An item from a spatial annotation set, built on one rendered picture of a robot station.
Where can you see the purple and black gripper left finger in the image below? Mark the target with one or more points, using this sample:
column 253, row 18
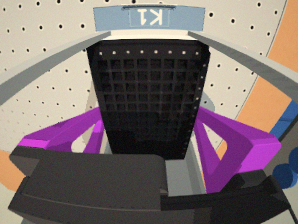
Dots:
column 60, row 136

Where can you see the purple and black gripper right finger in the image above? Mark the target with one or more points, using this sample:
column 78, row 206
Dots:
column 248, row 148

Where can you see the grey perforated base plate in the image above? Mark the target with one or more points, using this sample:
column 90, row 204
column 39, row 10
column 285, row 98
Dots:
column 31, row 27

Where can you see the black well plate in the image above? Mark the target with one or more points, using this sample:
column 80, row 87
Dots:
column 132, row 125

